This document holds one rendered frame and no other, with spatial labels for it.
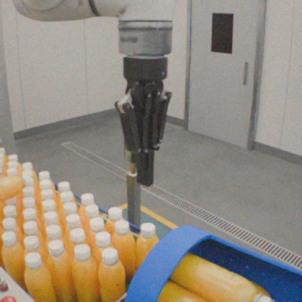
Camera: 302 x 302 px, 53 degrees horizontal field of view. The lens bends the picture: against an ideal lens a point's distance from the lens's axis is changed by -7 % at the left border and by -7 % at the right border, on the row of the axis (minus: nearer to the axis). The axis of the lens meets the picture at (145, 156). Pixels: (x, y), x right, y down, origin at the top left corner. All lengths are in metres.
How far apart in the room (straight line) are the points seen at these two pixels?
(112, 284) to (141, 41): 0.58
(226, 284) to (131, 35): 0.46
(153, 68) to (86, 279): 0.55
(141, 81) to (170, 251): 0.31
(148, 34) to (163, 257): 0.39
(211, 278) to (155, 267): 0.11
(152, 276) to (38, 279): 0.33
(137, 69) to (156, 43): 0.05
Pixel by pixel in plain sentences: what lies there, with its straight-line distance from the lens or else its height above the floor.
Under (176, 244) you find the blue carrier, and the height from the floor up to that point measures 1.23.
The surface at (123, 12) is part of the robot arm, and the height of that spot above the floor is 1.64.
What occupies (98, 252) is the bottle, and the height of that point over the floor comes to 1.07.
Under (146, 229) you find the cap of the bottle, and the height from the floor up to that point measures 1.11.
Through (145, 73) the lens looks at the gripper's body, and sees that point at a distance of 0.51.
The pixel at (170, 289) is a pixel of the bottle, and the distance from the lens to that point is 0.65.
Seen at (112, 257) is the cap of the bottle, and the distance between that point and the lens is 0.79.
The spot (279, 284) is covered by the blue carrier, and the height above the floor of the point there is 1.11.
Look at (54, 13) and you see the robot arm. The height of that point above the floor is 1.65.
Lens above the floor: 1.62
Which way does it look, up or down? 23 degrees down
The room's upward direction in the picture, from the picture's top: straight up
